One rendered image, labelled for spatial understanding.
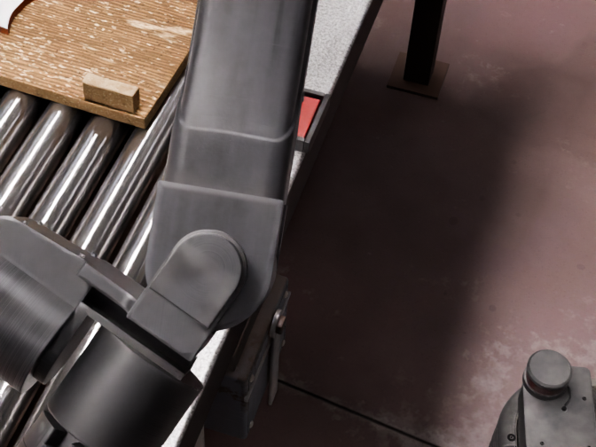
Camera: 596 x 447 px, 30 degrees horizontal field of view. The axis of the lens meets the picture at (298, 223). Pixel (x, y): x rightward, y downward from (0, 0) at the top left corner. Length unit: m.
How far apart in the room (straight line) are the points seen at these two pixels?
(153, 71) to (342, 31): 0.23
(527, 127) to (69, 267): 2.06
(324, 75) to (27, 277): 0.75
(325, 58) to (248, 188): 0.76
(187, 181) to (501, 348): 1.68
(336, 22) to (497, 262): 1.06
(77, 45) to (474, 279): 1.19
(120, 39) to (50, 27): 0.08
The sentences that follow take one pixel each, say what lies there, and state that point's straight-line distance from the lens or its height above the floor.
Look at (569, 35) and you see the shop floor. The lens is 2.79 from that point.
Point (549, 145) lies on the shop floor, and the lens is 2.51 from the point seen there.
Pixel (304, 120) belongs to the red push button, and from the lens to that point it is 1.17.
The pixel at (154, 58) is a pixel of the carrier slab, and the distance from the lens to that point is 1.22.
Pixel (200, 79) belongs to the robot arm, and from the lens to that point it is 0.52.
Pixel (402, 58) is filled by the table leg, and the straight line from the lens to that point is 2.62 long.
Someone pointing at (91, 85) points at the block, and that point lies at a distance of 1.16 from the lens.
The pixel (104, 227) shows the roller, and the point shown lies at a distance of 1.09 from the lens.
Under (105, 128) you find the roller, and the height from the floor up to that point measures 0.92.
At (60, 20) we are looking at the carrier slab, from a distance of 1.28.
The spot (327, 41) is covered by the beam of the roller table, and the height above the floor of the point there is 0.92.
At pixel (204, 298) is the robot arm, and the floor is 1.36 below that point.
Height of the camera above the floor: 1.76
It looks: 51 degrees down
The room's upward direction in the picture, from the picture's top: 4 degrees clockwise
